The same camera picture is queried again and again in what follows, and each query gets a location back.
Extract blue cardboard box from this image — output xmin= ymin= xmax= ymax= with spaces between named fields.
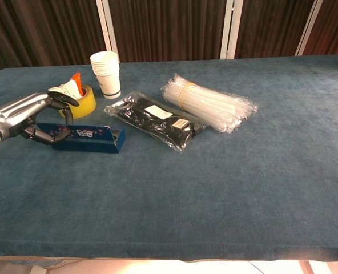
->
xmin=35 ymin=122 xmax=127 ymax=154

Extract blue-green table cloth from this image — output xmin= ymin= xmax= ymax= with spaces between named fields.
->
xmin=0 ymin=54 xmax=338 ymax=262

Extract yellow rubber band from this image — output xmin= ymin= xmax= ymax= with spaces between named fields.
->
xmin=178 ymin=82 xmax=196 ymax=108

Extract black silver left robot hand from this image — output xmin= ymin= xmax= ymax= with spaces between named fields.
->
xmin=0 ymin=91 xmax=80 ymax=145

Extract yellow packing tape roll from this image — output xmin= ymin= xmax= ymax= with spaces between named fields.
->
xmin=58 ymin=84 xmax=97 ymax=120

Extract stack of white paper cups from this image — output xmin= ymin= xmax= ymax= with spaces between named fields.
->
xmin=90 ymin=51 xmax=122 ymax=100

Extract dark brown curtain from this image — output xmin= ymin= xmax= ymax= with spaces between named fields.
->
xmin=0 ymin=0 xmax=338 ymax=72

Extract black items in clear bag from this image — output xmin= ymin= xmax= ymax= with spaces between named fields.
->
xmin=104 ymin=91 xmax=207 ymax=154

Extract white frame post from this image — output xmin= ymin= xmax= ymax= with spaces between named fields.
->
xmin=295 ymin=0 xmax=324 ymax=57
xmin=96 ymin=0 xmax=119 ymax=62
xmin=220 ymin=0 xmax=244 ymax=60

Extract bundle of clear wrapped straws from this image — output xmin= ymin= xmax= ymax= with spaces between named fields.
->
xmin=160 ymin=73 xmax=259 ymax=134

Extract crumpled white orange wrapper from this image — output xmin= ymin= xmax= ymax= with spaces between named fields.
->
xmin=47 ymin=72 xmax=83 ymax=101

